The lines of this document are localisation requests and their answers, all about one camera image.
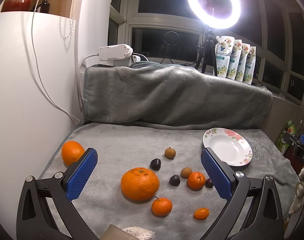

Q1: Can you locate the floral white plate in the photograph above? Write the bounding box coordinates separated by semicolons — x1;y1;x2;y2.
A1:
202;128;253;167

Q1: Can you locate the green package on floor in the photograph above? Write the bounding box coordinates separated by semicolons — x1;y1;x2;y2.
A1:
275;120;298;154

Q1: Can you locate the dark plum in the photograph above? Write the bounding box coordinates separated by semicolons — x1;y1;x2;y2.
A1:
205;178;213;189
150;158;161;171
169;174;181;186

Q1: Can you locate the right white gloved hand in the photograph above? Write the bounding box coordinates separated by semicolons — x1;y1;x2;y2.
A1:
289;166;304;215

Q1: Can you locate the white cable on wall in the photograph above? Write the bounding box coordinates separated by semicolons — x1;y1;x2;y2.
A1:
30;0;100;127

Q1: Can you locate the white power strip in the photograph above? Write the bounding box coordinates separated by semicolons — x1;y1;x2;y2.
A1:
98;44;133;67

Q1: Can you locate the black tripod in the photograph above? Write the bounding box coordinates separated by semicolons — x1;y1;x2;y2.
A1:
195;27;218;76

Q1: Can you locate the brown longan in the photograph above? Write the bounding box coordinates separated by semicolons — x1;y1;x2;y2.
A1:
180;167;193;179
164;147;176;159

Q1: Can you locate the tiny kumquat orange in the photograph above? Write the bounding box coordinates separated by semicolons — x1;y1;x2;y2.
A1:
194;207;210;220

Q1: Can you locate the medium orange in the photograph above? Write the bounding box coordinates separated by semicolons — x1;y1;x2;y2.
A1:
61;141;85;166

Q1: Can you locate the small mandarin with stem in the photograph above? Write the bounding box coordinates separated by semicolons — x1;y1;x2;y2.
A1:
151;196;173;217

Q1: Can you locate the ring light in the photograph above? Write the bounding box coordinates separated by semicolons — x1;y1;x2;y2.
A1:
187;0;241;29

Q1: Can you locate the large orange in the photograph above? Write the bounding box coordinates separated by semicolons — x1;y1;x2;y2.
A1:
121;167;160;202

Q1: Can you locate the dark bottle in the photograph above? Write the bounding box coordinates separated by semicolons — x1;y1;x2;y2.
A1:
36;0;50;14

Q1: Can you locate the grey fleece blanket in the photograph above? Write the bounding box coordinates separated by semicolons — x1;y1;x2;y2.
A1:
38;61;300;240

